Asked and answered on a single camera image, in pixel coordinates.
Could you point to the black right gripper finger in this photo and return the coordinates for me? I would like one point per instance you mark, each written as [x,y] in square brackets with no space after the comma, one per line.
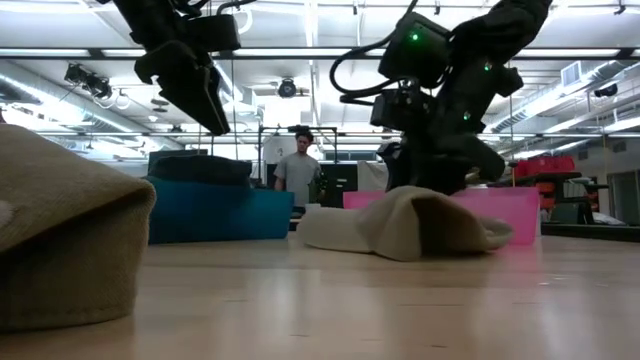
[415,167]
[475,162]

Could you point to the person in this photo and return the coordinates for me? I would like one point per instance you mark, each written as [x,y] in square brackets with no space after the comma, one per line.
[298,172]

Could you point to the white cloth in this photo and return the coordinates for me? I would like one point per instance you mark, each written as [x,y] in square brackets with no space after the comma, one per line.
[372,176]

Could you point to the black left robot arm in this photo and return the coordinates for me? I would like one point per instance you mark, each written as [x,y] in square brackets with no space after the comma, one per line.
[142,17]

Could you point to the black ceiling track light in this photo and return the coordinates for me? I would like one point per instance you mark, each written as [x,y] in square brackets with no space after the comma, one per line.
[90,80]

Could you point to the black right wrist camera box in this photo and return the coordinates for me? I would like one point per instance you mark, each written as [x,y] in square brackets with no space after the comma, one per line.
[412,47]

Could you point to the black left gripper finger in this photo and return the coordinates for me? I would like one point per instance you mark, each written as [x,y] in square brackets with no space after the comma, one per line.
[217,107]
[187,102]

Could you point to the red storage bin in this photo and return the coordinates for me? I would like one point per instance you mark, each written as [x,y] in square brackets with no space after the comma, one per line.
[545,165]

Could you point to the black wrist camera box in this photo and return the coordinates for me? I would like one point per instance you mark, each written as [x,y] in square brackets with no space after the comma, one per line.
[215,32]
[412,47]

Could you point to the black ceiling camera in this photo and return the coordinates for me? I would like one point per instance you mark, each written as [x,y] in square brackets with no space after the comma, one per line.
[287,88]

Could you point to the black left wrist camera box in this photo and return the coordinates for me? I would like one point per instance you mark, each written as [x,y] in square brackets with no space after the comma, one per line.
[215,32]

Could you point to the beige knit beanie hat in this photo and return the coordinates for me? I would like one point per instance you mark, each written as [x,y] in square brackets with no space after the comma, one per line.
[425,225]

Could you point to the cream white knit hat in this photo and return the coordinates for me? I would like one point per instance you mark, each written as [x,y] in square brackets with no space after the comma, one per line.
[332,227]

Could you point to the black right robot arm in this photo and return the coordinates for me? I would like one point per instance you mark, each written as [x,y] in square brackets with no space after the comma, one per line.
[500,25]

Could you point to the pink plastic bin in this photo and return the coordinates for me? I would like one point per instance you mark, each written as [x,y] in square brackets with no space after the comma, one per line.
[505,210]

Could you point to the tan knit beanie hat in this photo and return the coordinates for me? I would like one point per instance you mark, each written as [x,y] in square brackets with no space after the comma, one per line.
[65,225]

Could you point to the blue plastic bin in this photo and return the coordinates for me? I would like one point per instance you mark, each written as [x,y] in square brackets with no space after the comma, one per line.
[215,212]

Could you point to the dark knit hat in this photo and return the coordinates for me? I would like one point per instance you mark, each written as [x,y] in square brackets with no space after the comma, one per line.
[200,169]

